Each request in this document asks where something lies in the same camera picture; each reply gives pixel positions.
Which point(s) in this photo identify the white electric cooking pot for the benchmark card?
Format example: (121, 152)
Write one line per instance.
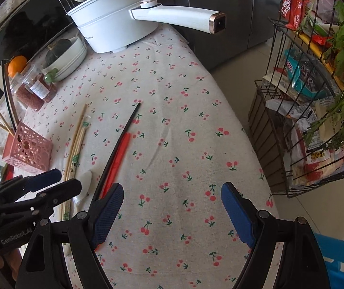
(112, 25)

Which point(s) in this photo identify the dark green pumpkin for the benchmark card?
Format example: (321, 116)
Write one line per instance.
(56, 50)

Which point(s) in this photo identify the black chopstick with gold end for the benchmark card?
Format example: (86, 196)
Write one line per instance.
(8, 94)

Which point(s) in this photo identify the curved black chopstick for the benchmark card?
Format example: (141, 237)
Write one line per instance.
(99, 187)

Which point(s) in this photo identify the black microwave oven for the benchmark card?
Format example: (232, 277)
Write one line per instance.
(34, 25)

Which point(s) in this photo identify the pink perforated plastic utensil basket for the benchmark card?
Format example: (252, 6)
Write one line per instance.
(27, 150)

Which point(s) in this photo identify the blue plastic stool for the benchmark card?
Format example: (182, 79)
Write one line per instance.
(333, 253)

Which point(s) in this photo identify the cherry print tablecloth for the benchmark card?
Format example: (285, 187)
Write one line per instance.
(172, 230)

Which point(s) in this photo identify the small green jade ornament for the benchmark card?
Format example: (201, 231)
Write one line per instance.
(50, 76)

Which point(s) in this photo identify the orange tangerine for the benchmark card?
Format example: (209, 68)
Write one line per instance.
(16, 65)

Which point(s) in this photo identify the black wire storage rack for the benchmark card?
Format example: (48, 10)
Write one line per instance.
(297, 89)

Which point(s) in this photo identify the jar of dried red dates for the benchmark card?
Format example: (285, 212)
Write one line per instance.
(40, 87)

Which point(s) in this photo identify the light bamboo chopstick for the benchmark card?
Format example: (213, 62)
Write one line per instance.
(74, 138)

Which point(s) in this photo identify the disposable chopsticks pair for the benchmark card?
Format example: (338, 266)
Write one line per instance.
(65, 207)

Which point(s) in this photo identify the stacked white bowls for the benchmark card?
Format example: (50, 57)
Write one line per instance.
(69, 61)

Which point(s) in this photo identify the jar of red goji berries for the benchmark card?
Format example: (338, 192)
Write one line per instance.
(28, 98)

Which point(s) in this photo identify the red plastic chopstick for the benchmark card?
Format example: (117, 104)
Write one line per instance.
(115, 165)

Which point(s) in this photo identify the thick light wooden chopstick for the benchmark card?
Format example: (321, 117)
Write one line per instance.
(5, 123)

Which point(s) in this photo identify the white ceramic soup spoon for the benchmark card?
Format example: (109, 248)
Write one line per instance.
(85, 180)

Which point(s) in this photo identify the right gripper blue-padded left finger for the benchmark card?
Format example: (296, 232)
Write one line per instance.
(104, 213)

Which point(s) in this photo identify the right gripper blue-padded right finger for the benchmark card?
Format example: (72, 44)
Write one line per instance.
(237, 210)

